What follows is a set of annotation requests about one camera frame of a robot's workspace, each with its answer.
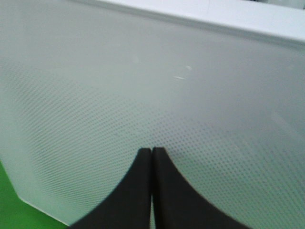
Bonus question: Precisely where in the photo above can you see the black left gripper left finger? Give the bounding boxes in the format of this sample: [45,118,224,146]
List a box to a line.
[69,148,152,229]

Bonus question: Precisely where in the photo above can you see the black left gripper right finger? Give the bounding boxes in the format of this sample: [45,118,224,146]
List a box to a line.
[152,147,247,229]

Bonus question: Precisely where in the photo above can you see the white microwave door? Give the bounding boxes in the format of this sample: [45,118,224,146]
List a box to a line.
[0,0,305,229]

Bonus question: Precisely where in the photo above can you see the green table cloth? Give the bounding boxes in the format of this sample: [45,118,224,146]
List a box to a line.
[0,166,67,229]

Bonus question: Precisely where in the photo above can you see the white microwave oven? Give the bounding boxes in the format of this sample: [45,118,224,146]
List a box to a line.
[95,0,305,50]

